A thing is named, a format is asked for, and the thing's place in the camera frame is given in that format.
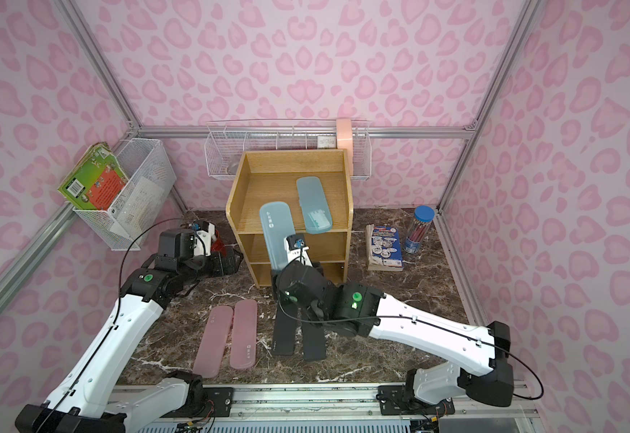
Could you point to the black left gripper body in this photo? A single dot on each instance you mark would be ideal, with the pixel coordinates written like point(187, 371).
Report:
point(225, 260)

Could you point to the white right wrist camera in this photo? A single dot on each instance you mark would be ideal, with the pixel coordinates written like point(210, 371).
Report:
point(297, 249)

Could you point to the pink tape roll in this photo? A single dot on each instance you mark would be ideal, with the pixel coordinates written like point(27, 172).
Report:
point(344, 141)

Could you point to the white paper sheet in basket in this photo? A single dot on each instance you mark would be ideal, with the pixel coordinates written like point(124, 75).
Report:
point(136, 212)

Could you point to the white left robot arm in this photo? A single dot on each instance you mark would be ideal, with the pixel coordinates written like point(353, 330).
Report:
point(80, 403)

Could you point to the red pen cup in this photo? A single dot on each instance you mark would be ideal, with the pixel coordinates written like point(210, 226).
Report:
point(218, 246)

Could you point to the pink pencil case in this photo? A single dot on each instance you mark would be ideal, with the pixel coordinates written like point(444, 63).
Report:
point(213, 343)
point(244, 335)

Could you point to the blue-capped pencil tube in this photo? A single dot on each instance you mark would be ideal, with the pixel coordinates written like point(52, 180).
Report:
point(422, 218)

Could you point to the green red booklet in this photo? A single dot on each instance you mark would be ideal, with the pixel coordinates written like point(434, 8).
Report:
point(96, 181)

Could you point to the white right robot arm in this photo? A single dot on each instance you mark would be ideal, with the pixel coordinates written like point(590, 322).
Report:
point(478, 360)

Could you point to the blue illustrated book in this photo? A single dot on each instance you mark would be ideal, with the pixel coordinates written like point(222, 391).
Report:
point(383, 249)

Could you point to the wooden three-tier shelf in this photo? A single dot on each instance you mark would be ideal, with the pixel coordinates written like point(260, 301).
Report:
point(269, 176)

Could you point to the teal pencil case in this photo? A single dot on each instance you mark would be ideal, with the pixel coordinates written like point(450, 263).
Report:
point(277, 225)
point(314, 207)

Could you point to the small white box in basket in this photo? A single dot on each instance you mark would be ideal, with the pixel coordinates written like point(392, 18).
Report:
point(326, 142)

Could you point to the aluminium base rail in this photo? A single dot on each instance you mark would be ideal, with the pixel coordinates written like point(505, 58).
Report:
point(346, 408)

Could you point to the white wire side basket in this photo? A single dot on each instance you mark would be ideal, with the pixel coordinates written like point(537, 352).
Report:
point(139, 158)

